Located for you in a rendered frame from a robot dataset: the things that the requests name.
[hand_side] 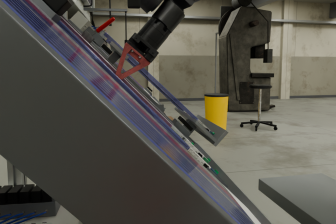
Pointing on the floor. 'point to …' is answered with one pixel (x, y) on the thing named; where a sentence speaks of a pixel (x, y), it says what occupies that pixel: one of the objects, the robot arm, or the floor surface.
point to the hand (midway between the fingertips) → (119, 75)
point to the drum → (216, 108)
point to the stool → (259, 108)
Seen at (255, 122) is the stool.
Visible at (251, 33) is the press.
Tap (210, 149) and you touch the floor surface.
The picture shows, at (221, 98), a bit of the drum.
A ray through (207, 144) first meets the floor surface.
